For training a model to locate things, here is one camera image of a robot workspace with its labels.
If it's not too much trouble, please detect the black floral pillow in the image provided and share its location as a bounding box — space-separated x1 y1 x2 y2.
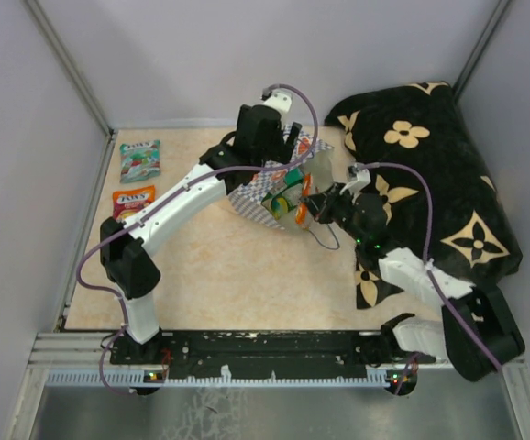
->
324 81 524 309

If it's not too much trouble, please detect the orange fruits candy bag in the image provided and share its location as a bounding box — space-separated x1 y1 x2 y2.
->
112 185 156 222

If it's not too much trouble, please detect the green mint candy bag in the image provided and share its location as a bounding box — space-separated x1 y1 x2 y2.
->
119 139 160 183

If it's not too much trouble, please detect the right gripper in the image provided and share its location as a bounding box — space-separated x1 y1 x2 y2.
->
300 182 366 245

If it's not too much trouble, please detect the checkered paper bag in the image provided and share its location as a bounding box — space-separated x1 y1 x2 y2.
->
228 132 333 232

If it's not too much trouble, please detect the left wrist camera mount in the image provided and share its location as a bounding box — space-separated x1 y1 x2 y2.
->
261 88 293 114

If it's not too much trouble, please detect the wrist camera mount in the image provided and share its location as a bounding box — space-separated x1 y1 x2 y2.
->
261 88 293 114
341 163 371 195

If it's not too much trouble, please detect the green lemon candy bag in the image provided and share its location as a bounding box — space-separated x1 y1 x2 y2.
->
261 169 304 220

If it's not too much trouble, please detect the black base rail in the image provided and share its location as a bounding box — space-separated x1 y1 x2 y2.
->
110 330 410 380

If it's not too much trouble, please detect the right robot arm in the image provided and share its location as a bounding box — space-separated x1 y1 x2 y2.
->
302 183 525 382

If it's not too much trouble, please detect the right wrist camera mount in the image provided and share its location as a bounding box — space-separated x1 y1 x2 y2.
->
341 163 371 195

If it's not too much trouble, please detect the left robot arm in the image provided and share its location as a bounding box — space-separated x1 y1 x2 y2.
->
100 93 301 364

